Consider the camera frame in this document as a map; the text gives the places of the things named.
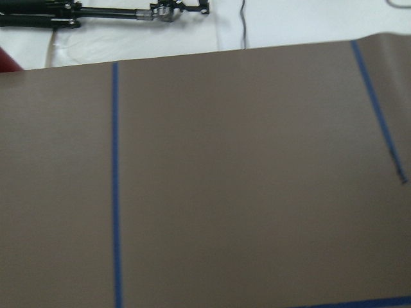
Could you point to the black tripod tool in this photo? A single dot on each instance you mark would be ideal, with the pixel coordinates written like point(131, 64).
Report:
point(66, 14)

